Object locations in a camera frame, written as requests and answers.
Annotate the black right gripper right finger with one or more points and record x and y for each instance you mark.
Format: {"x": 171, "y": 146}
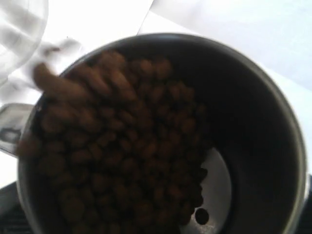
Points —
{"x": 306, "y": 218}

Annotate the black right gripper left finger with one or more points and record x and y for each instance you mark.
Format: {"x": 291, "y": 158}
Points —
{"x": 12, "y": 217}

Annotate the steel mug with kibble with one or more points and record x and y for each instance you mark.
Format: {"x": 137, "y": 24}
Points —
{"x": 160, "y": 134}

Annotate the white plastic tray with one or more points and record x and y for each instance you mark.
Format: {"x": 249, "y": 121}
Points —
{"x": 276, "y": 34}

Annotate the clear plastic pitcher with label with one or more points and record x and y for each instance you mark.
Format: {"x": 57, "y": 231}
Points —
{"x": 22, "y": 25}

